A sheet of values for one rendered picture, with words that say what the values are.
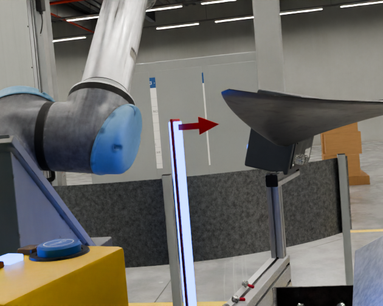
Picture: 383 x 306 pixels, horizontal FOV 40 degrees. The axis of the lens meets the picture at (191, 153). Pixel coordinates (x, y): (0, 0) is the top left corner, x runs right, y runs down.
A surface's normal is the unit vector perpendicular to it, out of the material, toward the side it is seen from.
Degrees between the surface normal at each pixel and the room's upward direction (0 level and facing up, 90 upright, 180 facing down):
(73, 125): 70
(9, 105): 46
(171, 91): 90
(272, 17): 90
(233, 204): 90
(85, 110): 54
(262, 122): 161
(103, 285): 90
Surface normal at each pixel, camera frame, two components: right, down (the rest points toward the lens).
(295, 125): 0.00, 0.96
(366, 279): -0.85, -0.49
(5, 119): 0.07, -0.58
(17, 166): 0.97, -0.07
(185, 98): -0.18, 0.07
